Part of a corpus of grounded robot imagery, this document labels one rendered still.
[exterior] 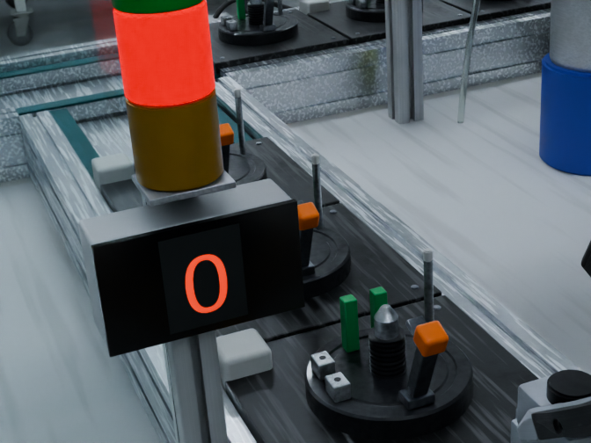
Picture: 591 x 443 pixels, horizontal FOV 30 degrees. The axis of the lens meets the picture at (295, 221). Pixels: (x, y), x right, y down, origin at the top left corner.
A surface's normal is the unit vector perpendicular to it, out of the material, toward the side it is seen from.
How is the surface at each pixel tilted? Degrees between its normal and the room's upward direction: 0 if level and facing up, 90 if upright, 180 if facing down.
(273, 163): 0
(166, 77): 90
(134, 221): 0
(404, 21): 90
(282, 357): 0
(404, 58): 90
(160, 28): 90
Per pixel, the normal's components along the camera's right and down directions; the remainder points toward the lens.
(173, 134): 0.09, 0.43
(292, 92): 0.37, 0.38
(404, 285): -0.07, -0.90
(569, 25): -0.75, 0.33
